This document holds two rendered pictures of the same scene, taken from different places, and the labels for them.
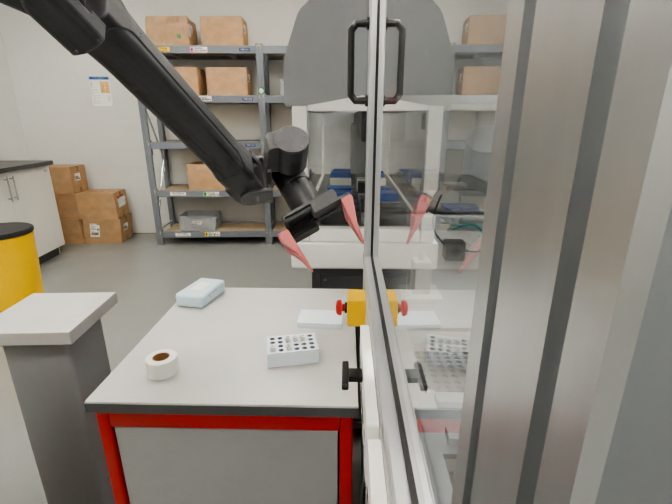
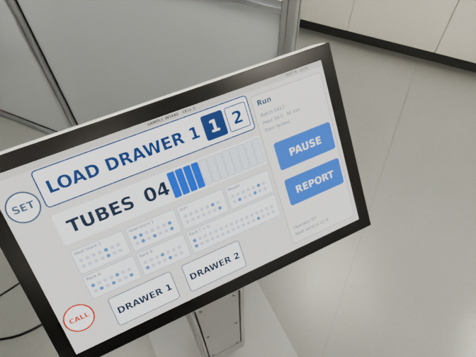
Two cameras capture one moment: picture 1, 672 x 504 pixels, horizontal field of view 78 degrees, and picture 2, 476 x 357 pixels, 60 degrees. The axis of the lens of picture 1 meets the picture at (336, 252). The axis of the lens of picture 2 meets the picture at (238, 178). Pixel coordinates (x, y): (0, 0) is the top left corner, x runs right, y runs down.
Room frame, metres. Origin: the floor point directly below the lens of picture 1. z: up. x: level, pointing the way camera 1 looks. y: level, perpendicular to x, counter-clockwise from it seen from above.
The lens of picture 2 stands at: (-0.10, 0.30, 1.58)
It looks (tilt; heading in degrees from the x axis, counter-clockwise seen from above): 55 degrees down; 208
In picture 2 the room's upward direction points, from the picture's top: 1 degrees counter-clockwise
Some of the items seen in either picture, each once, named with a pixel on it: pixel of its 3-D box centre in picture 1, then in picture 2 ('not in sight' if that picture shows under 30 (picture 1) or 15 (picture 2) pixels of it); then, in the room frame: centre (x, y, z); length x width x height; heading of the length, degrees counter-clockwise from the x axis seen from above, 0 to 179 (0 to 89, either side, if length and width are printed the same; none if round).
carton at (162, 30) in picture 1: (172, 34); not in sight; (4.55, 1.62, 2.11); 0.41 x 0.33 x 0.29; 92
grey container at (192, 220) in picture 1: (200, 220); not in sight; (4.54, 1.53, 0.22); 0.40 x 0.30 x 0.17; 92
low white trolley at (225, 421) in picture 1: (260, 440); not in sight; (1.03, 0.23, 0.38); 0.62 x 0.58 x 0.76; 178
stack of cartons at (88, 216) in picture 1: (85, 203); not in sight; (4.52, 2.79, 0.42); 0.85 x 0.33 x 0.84; 92
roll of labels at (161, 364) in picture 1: (162, 364); not in sight; (0.84, 0.41, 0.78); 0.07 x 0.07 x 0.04
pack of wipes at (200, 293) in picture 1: (201, 292); not in sight; (1.25, 0.44, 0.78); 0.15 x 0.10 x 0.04; 165
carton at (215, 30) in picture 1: (225, 35); not in sight; (4.57, 1.10, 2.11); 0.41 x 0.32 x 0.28; 92
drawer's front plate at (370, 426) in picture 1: (367, 390); not in sight; (0.61, -0.05, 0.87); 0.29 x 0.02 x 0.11; 178
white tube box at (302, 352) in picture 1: (292, 349); not in sight; (0.90, 0.11, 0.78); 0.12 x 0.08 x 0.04; 100
